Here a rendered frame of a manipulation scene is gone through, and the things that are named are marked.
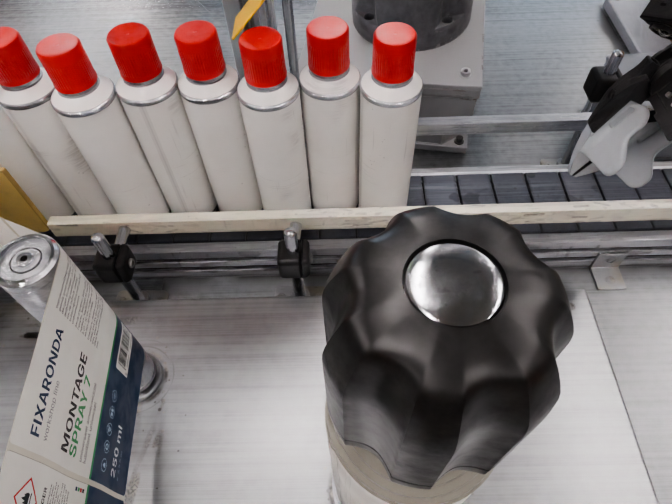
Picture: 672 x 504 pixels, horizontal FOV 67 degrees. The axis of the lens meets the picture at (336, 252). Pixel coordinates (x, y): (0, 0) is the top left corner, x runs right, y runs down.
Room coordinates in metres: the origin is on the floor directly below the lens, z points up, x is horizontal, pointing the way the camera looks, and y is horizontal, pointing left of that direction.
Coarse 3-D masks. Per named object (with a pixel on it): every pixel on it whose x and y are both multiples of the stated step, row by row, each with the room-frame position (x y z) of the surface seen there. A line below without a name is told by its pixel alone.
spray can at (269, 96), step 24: (240, 48) 0.34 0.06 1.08; (264, 48) 0.34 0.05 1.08; (264, 72) 0.33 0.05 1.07; (288, 72) 0.36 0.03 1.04; (240, 96) 0.34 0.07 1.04; (264, 96) 0.33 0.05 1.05; (288, 96) 0.34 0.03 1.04; (264, 120) 0.33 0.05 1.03; (288, 120) 0.33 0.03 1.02; (264, 144) 0.33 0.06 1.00; (288, 144) 0.33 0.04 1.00; (264, 168) 0.33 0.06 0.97; (288, 168) 0.33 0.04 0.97; (264, 192) 0.33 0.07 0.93; (288, 192) 0.33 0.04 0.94
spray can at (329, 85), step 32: (320, 32) 0.35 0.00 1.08; (320, 64) 0.35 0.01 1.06; (352, 64) 0.37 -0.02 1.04; (320, 96) 0.34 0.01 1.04; (352, 96) 0.34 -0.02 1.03; (320, 128) 0.34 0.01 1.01; (352, 128) 0.34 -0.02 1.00; (320, 160) 0.34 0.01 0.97; (352, 160) 0.34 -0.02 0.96; (320, 192) 0.34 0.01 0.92; (352, 192) 0.34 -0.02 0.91
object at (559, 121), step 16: (432, 128) 0.38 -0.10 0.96; (448, 128) 0.38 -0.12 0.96; (464, 128) 0.38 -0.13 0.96; (480, 128) 0.38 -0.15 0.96; (496, 128) 0.38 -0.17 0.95; (512, 128) 0.38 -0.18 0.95; (528, 128) 0.38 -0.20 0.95; (544, 128) 0.38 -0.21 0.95; (560, 128) 0.38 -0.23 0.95; (576, 128) 0.38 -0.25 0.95
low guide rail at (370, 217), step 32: (64, 224) 0.32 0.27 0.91; (96, 224) 0.32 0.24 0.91; (128, 224) 0.32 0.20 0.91; (160, 224) 0.32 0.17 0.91; (192, 224) 0.32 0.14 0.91; (224, 224) 0.31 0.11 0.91; (256, 224) 0.31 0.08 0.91; (288, 224) 0.31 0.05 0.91; (320, 224) 0.31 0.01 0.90; (352, 224) 0.31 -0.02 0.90; (384, 224) 0.31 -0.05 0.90
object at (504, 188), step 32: (416, 192) 0.37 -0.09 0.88; (448, 192) 0.37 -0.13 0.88; (480, 192) 0.36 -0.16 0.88; (512, 192) 0.36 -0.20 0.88; (544, 192) 0.36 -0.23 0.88; (576, 192) 0.36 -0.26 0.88; (608, 192) 0.36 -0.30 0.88; (640, 192) 0.35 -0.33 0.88; (512, 224) 0.32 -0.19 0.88; (544, 224) 0.32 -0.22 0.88; (576, 224) 0.32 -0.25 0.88; (608, 224) 0.31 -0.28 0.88; (640, 224) 0.31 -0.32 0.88
